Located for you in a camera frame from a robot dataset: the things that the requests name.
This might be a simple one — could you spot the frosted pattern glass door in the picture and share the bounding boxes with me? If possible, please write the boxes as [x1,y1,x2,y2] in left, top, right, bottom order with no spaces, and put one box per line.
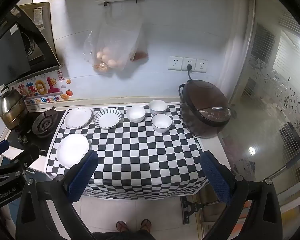
[240,22,300,205]

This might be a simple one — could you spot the grey metal floor frame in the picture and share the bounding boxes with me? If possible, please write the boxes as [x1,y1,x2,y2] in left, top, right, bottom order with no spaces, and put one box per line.
[180,196,208,224]

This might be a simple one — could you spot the white plate faint print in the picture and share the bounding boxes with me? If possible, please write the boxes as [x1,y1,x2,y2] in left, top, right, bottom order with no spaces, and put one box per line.
[64,106,92,130]

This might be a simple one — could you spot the clear bag red contents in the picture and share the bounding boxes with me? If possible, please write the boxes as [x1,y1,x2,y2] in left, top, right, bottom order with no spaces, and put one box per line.
[130,30,149,62]

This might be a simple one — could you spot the steel steamer pot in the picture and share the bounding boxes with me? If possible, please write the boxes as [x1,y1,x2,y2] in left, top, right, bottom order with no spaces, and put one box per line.
[0,86,29,130]

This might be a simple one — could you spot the white bowl dark rim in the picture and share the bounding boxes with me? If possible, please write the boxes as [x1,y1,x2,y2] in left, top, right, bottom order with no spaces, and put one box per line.
[151,114,172,134]

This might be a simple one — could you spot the plain white plate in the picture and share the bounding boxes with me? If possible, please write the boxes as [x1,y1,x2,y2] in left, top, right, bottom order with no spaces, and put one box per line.
[56,134,90,168]

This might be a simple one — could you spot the clear plastic egg bag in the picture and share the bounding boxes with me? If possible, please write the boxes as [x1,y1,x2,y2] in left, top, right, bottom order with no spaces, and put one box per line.
[83,5,143,73]

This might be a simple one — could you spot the black steel range hood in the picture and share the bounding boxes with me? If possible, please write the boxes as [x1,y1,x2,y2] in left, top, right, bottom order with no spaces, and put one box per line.
[0,2,62,88]

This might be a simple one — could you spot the colourful wall sticker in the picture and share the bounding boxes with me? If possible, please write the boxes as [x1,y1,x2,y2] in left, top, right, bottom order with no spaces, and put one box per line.
[11,76,73,105]

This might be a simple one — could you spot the black white checkered cloth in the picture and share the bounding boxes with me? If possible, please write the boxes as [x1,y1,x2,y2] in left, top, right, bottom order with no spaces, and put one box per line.
[45,104,210,200]

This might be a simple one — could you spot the white bowl blue pattern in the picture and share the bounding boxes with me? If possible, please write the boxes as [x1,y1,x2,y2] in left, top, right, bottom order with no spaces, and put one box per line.
[148,100,168,116]

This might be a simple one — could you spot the black power plug cable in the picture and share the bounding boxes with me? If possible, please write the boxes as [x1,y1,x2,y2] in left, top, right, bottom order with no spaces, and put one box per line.
[186,64,194,82]

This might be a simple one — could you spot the black gas stove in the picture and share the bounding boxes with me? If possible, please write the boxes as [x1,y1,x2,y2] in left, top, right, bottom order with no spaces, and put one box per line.
[5,109,67,157]

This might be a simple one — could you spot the plain white bowl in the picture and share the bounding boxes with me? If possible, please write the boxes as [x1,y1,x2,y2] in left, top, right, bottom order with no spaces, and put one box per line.
[126,105,146,123]

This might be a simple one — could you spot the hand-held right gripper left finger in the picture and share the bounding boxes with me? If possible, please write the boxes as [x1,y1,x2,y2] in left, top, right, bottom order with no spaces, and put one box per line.
[15,150,100,240]

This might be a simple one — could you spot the person's right sandalled foot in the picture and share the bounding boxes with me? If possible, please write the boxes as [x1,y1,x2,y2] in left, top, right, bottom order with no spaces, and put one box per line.
[139,219,152,232]

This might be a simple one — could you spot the white wall power outlet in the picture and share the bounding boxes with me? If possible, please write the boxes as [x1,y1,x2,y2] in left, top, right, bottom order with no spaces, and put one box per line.
[195,59,208,73]
[182,57,197,72]
[168,56,183,71]

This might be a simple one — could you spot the white plate black striped rim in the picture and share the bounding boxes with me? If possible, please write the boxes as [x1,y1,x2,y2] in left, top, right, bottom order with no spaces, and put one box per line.
[94,107,122,129]

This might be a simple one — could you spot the brown rice cooker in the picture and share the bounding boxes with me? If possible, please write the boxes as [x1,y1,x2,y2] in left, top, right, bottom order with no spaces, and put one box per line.
[179,79,237,139]

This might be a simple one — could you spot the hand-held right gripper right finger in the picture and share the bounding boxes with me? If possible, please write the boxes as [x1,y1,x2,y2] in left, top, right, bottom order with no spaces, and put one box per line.
[200,151,290,240]

